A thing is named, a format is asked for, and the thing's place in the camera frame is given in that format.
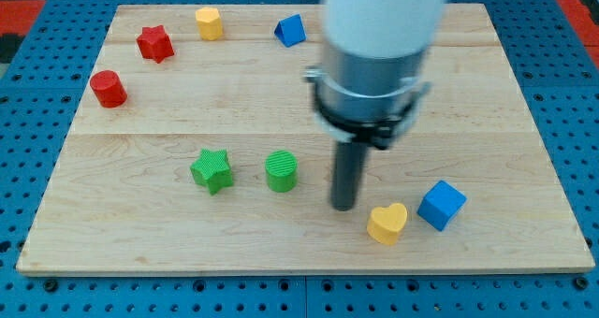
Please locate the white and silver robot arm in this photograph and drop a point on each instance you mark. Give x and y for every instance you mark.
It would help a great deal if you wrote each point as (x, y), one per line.
(367, 86)

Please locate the blue cube block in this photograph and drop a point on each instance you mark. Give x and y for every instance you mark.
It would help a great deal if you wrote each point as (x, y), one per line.
(441, 204)

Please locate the green cylinder block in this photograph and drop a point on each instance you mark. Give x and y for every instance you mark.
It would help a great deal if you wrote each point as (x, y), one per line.
(281, 171)

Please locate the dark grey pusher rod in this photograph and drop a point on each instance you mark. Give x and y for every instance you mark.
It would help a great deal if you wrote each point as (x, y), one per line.
(349, 162)

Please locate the green star block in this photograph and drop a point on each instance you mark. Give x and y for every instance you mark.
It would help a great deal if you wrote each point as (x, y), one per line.
(212, 170)

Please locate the light wooden board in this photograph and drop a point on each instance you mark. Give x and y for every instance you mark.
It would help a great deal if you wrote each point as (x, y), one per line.
(122, 201)

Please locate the yellow heart block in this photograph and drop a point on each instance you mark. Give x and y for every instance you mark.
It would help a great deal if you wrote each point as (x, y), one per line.
(385, 224)

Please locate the blue triangular prism block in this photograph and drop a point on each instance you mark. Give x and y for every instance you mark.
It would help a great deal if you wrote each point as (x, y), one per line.
(290, 31)

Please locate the yellow hexagon block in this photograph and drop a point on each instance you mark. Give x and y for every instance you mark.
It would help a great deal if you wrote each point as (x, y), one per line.
(209, 23)

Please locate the red star block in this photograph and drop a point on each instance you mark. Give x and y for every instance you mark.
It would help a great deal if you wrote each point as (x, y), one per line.
(154, 43)

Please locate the red cylinder block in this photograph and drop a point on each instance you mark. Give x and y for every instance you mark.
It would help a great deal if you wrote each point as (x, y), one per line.
(108, 89)

